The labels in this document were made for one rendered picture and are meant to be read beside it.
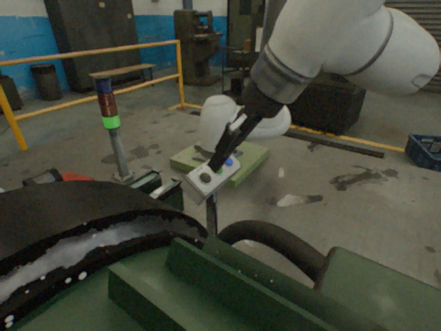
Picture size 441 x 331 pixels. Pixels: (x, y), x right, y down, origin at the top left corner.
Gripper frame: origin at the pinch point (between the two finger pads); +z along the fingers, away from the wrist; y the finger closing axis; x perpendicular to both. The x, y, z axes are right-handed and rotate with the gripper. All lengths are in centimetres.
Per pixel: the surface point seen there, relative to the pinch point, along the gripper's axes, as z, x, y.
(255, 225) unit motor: -23.3, 12.0, 27.0
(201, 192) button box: 8.5, 2.2, 3.5
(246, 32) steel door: 204, -290, -632
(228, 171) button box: 8.1, 2.2, -7.6
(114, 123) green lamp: 37, -44, -13
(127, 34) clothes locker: 277, -413, -364
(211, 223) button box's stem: 24.1, 8.5, -3.7
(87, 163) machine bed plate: 73, -53, -11
